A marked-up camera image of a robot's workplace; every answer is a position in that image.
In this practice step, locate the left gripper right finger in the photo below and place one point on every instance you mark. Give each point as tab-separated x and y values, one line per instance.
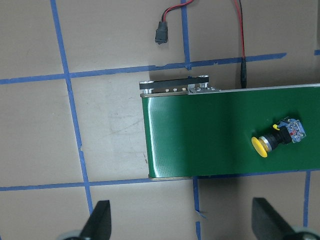
267	223

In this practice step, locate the green conveyor belt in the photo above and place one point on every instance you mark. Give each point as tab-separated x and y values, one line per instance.
193	129

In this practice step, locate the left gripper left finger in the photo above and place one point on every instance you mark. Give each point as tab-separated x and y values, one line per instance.
99	224

